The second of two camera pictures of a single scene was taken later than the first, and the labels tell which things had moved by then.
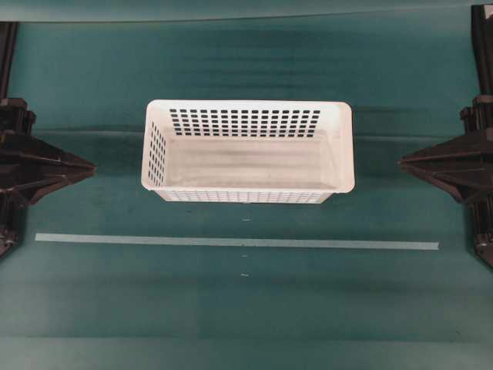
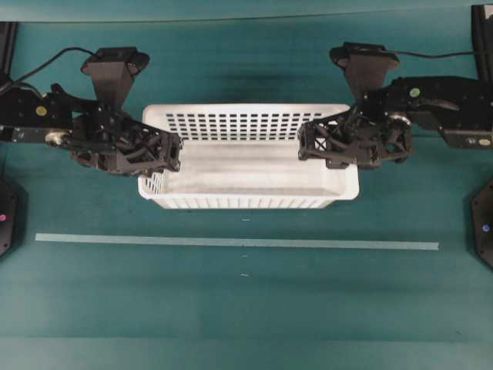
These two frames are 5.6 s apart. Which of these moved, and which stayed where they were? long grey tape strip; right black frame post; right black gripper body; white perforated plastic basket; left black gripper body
Moved: right black gripper body; white perforated plastic basket; left black gripper body
Stayed: right black frame post; long grey tape strip
